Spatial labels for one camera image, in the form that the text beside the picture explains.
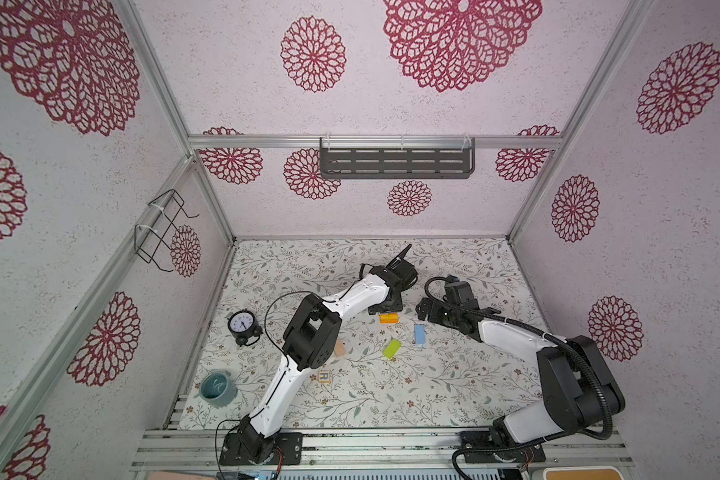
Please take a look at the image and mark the orange supermarket wood block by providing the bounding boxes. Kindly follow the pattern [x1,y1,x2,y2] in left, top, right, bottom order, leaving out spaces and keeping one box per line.
[379,313,399,325]

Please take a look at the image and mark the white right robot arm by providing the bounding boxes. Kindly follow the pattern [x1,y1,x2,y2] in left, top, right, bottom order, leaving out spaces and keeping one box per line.
[416,276,626,452]

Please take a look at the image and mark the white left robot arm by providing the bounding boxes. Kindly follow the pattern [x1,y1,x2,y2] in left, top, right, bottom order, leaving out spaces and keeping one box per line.
[240,255,418,439]

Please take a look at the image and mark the light blue wood block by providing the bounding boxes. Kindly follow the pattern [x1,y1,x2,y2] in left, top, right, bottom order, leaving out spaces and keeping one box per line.
[414,325,426,345]

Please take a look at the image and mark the lime green wood block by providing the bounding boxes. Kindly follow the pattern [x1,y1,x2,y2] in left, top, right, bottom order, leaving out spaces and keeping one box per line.
[382,339,402,360]

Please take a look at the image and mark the plain tan wood block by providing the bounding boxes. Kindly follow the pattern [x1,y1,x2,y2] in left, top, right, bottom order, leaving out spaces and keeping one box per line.
[334,340,347,357]

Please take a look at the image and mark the small black alarm clock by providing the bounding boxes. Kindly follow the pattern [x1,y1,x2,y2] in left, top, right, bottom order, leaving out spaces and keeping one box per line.
[227,309,263,347]

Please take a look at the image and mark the orange topped white box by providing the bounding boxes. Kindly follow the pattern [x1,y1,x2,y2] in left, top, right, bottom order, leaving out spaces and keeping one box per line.
[542,466,625,480]

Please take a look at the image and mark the teal ceramic cup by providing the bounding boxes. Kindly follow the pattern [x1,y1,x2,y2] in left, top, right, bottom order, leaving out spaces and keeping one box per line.
[198,370,238,408]

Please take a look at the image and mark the dark grey wall shelf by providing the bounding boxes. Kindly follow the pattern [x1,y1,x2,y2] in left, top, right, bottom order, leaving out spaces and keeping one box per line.
[318,137,476,180]

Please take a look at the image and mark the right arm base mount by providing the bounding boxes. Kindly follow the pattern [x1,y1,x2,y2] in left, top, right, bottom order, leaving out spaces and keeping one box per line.
[458,427,546,464]

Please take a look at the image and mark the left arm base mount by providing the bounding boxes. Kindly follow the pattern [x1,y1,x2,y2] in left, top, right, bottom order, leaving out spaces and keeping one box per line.
[219,416,304,466]

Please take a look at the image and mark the black wire wall rack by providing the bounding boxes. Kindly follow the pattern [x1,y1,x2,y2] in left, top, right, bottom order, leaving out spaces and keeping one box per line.
[132,189,202,278]

